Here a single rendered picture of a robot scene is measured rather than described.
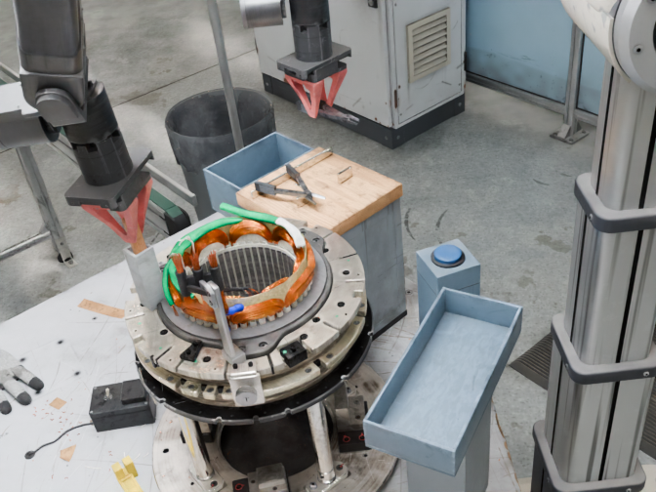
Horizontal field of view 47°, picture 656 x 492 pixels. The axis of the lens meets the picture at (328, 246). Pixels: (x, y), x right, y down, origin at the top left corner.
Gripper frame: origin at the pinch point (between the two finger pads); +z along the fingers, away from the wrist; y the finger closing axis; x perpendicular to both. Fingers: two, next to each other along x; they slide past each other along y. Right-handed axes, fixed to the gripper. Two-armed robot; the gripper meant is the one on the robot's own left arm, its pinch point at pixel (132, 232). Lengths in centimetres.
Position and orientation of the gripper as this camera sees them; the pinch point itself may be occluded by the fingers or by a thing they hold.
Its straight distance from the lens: 97.1
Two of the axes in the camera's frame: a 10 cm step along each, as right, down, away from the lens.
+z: 1.4, 7.6, 6.4
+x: 9.5, 0.8, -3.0
